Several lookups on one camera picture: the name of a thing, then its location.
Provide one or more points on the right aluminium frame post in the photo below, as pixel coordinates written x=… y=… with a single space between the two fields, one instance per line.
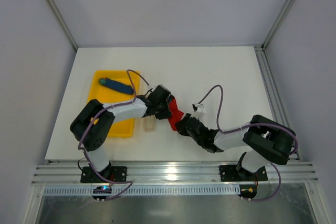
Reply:
x=286 y=7

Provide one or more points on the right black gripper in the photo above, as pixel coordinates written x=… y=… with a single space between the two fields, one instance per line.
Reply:
x=185 y=125

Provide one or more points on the left aluminium frame post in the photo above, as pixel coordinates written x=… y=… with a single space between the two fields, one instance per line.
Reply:
x=61 y=22

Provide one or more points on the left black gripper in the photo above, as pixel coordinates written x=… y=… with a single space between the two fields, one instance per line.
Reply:
x=165 y=102

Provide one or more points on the blue pouch in tray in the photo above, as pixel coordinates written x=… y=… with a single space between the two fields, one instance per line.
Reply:
x=119 y=87

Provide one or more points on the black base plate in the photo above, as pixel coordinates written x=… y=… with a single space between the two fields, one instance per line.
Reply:
x=228 y=173
x=113 y=173

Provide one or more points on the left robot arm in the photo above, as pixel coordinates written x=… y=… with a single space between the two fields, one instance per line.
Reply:
x=93 y=123

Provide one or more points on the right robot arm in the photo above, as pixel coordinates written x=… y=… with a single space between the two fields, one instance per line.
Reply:
x=270 y=142

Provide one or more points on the yellow plastic tray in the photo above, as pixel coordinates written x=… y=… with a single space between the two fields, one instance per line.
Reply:
x=122 y=129

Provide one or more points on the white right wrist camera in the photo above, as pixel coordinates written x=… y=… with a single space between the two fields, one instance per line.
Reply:
x=199 y=110

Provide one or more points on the aluminium frame post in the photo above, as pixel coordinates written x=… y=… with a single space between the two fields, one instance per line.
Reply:
x=61 y=22
x=286 y=7

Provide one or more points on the aluminium front rail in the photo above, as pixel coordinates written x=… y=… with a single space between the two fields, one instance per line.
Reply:
x=68 y=173

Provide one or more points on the right controller board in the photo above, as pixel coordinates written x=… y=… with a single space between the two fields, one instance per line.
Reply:
x=247 y=191

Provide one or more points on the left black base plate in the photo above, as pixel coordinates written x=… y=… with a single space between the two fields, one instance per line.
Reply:
x=113 y=173

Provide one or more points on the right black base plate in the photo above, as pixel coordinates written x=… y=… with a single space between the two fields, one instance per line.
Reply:
x=228 y=173

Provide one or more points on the right aluminium side rail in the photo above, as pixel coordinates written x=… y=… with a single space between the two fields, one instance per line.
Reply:
x=273 y=95

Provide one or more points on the controller board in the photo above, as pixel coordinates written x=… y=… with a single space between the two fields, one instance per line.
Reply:
x=247 y=191
x=101 y=192

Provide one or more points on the slotted cable duct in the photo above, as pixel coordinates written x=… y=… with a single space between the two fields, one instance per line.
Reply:
x=147 y=190

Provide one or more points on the left controller board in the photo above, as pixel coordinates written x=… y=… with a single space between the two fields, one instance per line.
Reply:
x=101 y=192

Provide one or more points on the red paper napkin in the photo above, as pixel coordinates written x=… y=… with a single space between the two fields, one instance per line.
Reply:
x=176 y=114

